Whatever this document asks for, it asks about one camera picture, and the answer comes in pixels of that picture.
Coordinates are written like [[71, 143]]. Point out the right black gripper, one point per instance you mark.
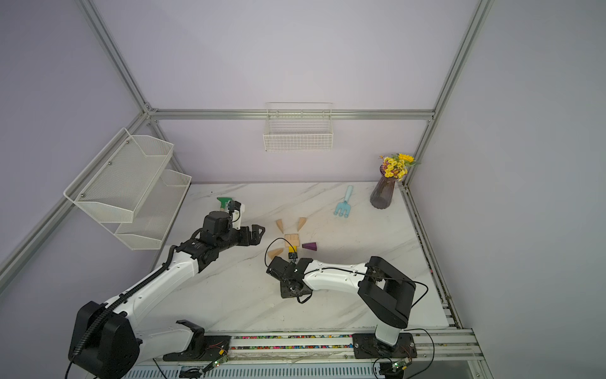
[[286, 291]]

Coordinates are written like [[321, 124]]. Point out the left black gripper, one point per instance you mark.
[[256, 238]]

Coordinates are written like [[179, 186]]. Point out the purple block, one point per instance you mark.
[[310, 246]]

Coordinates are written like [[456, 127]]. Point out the light blue toy fork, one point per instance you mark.
[[343, 208]]

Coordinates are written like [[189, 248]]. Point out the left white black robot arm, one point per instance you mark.
[[108, 341]]

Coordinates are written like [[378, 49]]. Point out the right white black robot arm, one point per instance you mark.
[[385, 290]]

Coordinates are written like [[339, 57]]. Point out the dark glass vase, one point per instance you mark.
[[382, 195]]

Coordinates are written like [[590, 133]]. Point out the white two-tier mesh shelf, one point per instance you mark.
[[130, 190]]

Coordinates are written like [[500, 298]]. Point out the yellow artificial flowers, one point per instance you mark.
[[397, 166]]

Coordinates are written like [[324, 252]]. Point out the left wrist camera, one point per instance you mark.
[[234, 209]]

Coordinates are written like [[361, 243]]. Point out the green rake wooden handle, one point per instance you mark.
[[224, 202]]

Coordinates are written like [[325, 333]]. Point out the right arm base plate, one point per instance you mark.
[[383, 346]]

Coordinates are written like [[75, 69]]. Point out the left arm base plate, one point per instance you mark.
[[202, 348]]

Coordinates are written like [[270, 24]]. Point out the white wire wall basket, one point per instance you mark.
[[298, 127]]

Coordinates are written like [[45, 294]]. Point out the aluminium front rail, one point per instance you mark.
[[419, 353]]

